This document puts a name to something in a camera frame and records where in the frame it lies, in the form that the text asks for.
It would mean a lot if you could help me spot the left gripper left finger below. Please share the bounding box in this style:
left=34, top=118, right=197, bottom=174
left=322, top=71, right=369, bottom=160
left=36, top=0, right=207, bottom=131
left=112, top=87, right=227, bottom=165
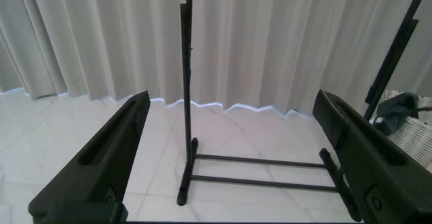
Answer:
left=28, top=90, right=152, bottom=224

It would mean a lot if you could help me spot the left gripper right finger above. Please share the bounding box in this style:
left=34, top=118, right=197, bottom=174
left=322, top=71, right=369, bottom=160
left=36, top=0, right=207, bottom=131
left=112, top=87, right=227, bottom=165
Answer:
left=312, top=88, right=432, bottom=224

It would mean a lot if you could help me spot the white laundry basket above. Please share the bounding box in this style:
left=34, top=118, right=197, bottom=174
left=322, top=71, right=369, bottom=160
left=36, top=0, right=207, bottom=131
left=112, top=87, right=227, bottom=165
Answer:
left=369, top=89, right=432, bottom=171

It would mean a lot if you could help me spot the black clothes rack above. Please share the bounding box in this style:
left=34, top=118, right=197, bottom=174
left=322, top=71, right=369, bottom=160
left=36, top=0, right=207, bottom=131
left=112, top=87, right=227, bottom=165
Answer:
left=176, top=0, right=432, bottom=222

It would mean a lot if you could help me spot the dark green garment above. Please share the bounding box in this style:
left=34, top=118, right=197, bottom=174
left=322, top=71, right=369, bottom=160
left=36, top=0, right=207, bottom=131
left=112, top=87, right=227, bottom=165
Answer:
left=373, top=92, right=420, bottom=136

